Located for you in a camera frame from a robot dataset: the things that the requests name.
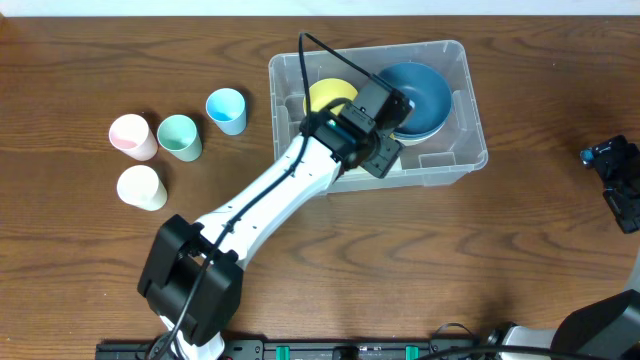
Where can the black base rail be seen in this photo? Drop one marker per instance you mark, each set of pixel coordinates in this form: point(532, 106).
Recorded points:
point(257, 349)

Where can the green plastic cup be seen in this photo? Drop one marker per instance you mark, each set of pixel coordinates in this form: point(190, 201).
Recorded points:
point(178, 134)

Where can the clear plastic storage container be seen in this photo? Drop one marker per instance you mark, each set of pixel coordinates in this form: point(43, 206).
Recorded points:
point(457, 149)

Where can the yellow small bowl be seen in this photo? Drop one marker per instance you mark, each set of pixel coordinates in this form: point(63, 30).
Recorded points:
point(326, 90)

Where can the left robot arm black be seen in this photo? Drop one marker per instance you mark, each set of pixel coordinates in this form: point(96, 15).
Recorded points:
point(194, 272)

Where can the white plastic cup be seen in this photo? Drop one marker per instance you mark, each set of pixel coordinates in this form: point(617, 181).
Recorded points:
point(141, 187)

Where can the pink plastic cup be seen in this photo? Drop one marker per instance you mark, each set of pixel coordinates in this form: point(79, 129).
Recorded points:
point(131, 134)

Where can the dark blue bowl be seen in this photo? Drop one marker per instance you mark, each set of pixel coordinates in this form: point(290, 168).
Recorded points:
point(419, 129)
point(426, 88)

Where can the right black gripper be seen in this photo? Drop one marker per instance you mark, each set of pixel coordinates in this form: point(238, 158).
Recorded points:
point(615, 176)

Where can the beige large bowl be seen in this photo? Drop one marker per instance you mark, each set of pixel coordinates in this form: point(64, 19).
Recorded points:
point(412, 141)

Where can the blue plastic cup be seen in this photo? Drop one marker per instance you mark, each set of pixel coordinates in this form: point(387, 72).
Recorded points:
point(227, 108)

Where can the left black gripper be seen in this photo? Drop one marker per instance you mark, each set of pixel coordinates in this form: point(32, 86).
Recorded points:
point(382, 160)

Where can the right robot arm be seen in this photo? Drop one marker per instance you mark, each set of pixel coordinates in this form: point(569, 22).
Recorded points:
point(608, 328)

